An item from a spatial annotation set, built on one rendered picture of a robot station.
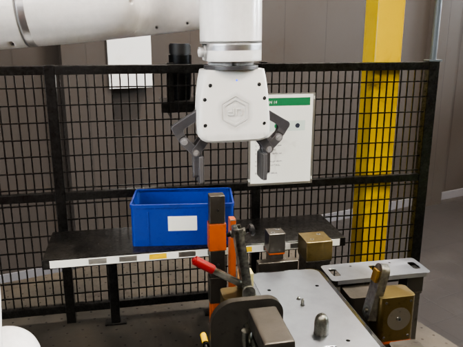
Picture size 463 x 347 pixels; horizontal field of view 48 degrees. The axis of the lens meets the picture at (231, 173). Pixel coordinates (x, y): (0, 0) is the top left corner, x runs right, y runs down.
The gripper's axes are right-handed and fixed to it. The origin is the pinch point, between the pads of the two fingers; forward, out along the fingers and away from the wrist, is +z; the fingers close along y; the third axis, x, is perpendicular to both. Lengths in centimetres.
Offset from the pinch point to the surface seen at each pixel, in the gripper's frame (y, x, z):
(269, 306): 7.6, 5.3, 25.4
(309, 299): 28, 39, 44
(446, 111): 289, 367, 52
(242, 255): 9.9, 34.7, 29.0
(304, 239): 35, 62, 38
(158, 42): 14, 303, -15
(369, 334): 35, 21, 44
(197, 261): -0.4, 35.6, 29.9
